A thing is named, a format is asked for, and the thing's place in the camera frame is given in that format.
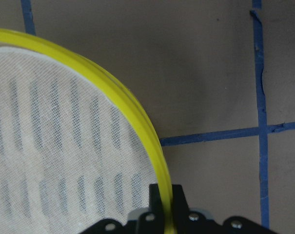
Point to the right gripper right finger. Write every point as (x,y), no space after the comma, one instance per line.
(181,211)

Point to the yellow steamer layer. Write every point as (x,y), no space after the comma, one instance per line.
(127,109)

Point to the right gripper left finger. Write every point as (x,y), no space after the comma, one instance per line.
(151,221)

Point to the white steamer cloth liner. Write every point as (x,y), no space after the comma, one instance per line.
(52,146)

